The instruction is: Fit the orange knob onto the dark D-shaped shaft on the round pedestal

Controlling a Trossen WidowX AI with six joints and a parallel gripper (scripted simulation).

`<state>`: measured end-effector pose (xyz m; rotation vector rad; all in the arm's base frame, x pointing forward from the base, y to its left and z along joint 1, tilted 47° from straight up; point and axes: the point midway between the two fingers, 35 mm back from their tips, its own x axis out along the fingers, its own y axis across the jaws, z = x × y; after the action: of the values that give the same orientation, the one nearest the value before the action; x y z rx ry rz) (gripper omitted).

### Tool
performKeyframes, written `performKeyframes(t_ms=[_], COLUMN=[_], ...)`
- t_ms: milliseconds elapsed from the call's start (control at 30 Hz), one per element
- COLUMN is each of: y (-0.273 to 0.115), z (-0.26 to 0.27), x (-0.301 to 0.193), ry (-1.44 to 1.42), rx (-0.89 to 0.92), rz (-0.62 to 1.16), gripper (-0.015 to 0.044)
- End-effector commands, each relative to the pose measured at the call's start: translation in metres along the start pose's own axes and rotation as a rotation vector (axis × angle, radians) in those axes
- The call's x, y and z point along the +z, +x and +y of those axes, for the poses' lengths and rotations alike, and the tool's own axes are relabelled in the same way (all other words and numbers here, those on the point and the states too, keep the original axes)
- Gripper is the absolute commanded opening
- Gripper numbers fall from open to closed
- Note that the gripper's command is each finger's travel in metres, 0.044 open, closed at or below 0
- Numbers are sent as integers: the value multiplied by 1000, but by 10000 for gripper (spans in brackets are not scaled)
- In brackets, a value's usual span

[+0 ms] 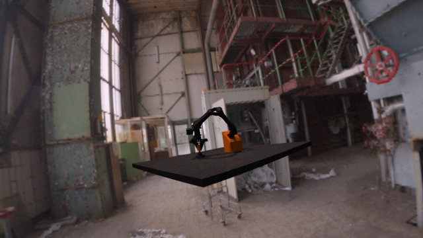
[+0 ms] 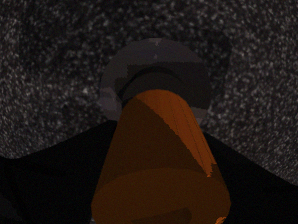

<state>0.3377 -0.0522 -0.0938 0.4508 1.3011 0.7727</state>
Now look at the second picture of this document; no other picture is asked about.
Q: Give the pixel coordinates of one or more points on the orange knob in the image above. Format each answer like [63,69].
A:
[159,168]

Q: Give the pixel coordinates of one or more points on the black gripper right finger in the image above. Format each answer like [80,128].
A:
[257,196]

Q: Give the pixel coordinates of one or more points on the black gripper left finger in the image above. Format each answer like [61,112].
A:
[56,184]

